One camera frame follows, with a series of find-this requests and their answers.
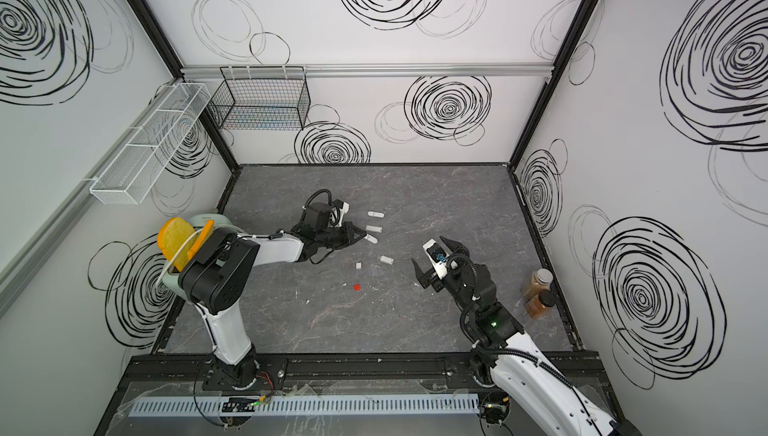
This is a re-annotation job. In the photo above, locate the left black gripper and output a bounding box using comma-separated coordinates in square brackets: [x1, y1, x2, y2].
[316, 222, 367, 250]

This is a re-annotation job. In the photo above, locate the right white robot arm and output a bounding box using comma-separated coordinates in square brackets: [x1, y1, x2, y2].
[413, 237, 640, 435]

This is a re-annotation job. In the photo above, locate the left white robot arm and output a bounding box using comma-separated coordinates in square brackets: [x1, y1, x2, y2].
[177, 200, 373, 390]

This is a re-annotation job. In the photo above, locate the light spice jar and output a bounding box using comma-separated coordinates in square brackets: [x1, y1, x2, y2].
[522, 268, 554, 300]

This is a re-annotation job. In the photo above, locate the dark orange spice jar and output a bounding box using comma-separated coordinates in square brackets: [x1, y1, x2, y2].
[525, 290, 557, 318]

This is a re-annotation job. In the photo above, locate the orange toast slice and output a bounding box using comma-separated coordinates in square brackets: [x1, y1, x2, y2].
[186, 220, 215, 261]

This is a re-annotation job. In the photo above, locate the round yellow toast slice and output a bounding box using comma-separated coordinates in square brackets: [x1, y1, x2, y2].
[157, 217, 195, 272]

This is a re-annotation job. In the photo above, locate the green toaster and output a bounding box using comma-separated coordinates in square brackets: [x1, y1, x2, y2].
[154, 214, 236, 298]

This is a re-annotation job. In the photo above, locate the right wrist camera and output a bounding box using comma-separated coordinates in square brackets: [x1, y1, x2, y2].
[423, 239, 448, 279]

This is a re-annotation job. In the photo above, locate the black corrugated cable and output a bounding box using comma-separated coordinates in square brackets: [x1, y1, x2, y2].
[304, 188, 334, 212]

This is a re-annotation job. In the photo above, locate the grey slotted cable duct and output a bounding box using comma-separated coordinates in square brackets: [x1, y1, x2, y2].
[128, 394, 480, 419]

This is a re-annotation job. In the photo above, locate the black wire basket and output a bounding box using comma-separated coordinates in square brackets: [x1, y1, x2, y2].
[208, 66, 311, 132]

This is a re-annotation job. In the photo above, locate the white wire shelf basket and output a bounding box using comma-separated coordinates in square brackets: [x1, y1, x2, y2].
[89, 82, 211, 205]

